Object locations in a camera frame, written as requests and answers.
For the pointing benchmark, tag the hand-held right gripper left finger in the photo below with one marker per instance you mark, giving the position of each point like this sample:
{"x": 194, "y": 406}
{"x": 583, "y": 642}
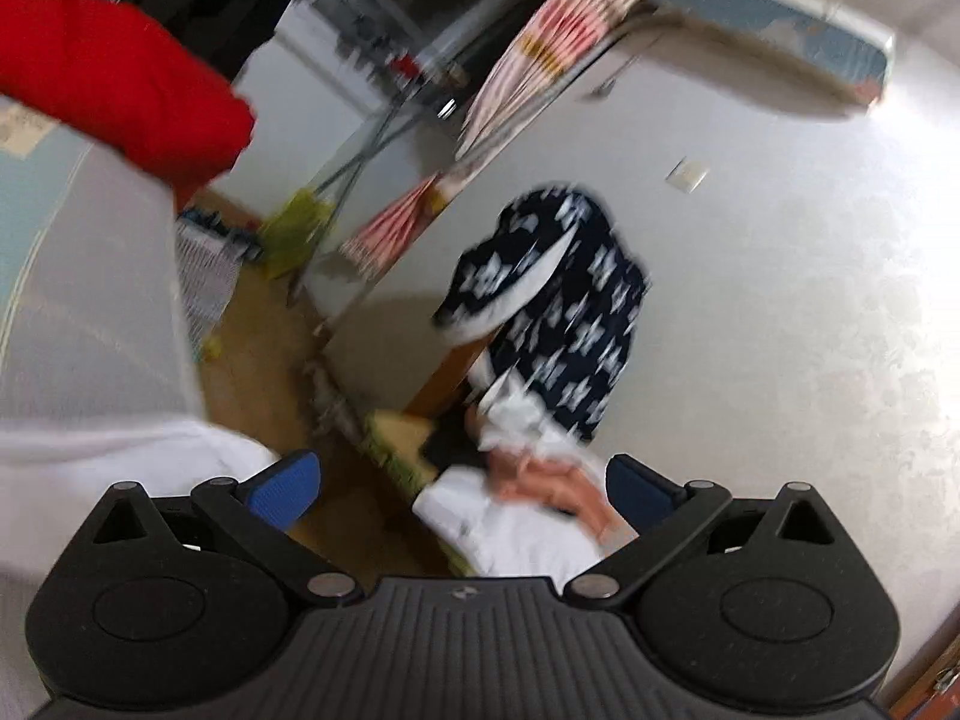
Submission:
{"x": 289, "y": 484}

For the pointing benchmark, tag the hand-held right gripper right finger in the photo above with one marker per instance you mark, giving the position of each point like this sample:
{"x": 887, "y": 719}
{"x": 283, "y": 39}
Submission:
{"x": 637, "y": 491}

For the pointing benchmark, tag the white t-shirt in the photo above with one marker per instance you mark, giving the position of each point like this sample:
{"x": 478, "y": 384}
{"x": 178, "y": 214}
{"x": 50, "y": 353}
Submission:
{"x": 112, "y": 465}

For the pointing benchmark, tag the pile of light clothes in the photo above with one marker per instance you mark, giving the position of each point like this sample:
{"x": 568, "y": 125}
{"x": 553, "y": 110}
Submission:
{"x": 517, "y": 525}

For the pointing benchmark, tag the green patterned seat cushion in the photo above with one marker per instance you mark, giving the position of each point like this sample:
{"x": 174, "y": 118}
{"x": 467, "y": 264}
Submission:
{"x": 405, "y": 450}

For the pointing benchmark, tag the wooden chair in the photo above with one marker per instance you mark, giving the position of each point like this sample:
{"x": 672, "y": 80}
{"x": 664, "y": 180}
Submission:
{"x": 450, "y": 375}

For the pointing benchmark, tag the dark star print garment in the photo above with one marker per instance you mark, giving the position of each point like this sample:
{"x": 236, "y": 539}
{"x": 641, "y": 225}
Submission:
{"x": 570, "y": 300}

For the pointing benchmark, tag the grey laundry basket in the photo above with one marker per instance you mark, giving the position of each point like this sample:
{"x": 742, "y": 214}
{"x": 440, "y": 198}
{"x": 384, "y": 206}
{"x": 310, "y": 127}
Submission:
{"x": 210, "y": 277}

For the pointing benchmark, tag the yellow green object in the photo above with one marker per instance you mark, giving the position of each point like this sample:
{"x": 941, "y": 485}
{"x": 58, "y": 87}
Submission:
{"x": 296, "y": 236}

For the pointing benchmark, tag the metal drying rack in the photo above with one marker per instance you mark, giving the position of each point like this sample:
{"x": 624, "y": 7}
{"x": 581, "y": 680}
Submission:
{"x": 352, "y": 157}

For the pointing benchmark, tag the red quilt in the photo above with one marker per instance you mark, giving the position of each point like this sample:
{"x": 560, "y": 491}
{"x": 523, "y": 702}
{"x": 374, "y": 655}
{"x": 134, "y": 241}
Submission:
{"x": 112, "y": 67}

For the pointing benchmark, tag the pink striped curtain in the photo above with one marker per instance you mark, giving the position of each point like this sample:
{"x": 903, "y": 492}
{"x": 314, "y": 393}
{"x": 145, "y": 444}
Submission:
{"x": 570, "y": 22}

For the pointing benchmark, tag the white air conditioner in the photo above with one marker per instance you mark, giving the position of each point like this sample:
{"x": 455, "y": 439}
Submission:
{"x": 765, "y": 22}

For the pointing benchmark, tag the black hanging jackets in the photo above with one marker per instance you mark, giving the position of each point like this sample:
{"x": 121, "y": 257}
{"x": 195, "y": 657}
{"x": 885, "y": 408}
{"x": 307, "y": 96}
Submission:
{"x": 217, "y": 0}

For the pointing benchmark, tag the window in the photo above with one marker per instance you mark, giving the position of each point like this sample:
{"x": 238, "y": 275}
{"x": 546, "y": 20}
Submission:
{"x": 405, "y": 0}

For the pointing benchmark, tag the white wall switch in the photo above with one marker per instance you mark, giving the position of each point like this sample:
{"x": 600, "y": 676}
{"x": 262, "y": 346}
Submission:
{"x": 687, "y": 175}

